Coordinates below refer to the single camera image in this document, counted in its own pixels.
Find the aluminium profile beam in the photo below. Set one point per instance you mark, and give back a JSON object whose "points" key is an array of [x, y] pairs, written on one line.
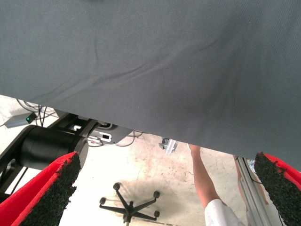
{"points": [[249, 195]]}

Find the black frame with cylinder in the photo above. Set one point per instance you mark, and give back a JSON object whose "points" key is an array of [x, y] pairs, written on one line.
{"points": [[47, 146]]}

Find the white shorts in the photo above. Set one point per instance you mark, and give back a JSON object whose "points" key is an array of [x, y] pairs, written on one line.
{"points": [[218, 214]]}

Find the dark grey table cloth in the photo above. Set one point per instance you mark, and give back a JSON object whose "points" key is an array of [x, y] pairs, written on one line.
{"points": [[150, 58]]}

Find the aluminium bracket with caster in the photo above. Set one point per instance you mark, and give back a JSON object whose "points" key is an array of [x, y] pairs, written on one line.
{"points": [[170, 147]]}

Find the grey box with green light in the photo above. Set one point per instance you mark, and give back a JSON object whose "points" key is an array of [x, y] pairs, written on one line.
{"points": [[18, 121]]}

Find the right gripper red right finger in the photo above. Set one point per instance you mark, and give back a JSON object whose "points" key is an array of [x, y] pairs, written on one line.
{"points": [[282, 188]]}

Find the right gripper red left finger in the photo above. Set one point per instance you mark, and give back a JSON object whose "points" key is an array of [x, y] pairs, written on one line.
{"points": [[35, 200]]}

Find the white panel with port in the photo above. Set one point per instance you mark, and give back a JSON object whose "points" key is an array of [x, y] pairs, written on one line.
{"points": [[100, 137]]}

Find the black office chair base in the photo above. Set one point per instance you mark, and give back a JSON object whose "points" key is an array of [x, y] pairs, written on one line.
{"points": [[128, 207]]}

